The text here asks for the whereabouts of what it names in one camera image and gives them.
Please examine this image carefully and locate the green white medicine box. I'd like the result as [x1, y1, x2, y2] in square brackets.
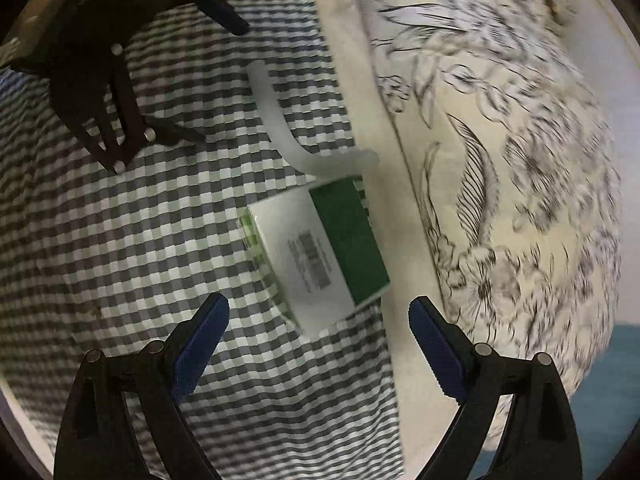
[239, 177, 390, 339]

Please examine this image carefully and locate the floral folded duvet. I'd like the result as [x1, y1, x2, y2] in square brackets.
[359, 0, 620, 392]

